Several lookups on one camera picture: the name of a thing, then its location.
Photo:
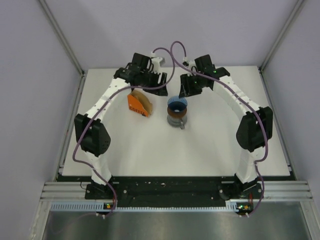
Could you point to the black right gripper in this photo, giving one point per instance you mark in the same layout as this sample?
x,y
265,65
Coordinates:
x,y
185,90

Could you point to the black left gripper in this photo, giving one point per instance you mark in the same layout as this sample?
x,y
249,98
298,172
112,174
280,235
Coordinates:
x,y
155,75

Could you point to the blue plastic coffee dripper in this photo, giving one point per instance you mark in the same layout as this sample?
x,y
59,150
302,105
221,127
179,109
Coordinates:
x,y
176,100

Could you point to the orange coffee filter box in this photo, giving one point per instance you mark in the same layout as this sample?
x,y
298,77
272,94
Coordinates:
x,y
130,102

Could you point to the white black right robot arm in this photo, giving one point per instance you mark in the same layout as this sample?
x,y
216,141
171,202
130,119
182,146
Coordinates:
x,y
255,122

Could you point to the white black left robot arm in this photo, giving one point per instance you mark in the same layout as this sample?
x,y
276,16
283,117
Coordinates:
x,y
90,128

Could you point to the grey glass coffee server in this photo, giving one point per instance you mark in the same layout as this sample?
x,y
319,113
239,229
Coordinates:
x,y
177,122

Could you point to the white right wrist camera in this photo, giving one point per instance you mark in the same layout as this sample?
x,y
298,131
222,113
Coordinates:
x,y
190,65

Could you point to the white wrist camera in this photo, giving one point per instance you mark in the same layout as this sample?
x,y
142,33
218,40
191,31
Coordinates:
x,y
190,65
156,63

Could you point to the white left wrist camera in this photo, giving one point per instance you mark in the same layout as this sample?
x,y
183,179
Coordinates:
x,y
156,63

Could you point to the aluminium frame post left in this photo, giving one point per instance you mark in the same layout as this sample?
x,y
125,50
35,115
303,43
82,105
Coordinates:
x,y
60,36

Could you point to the aluminium frame post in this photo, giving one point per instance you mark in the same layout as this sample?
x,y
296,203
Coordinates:
x,y
297,8
60,36

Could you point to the aluminium frame post right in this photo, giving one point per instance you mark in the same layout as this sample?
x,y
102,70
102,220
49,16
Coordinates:
x,y
297,8

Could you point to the aluminium front rail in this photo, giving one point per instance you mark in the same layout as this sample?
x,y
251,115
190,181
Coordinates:
x,y
275,191

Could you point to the grey slotted cable duct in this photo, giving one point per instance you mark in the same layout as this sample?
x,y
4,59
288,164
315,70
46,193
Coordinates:
x,y
78,206

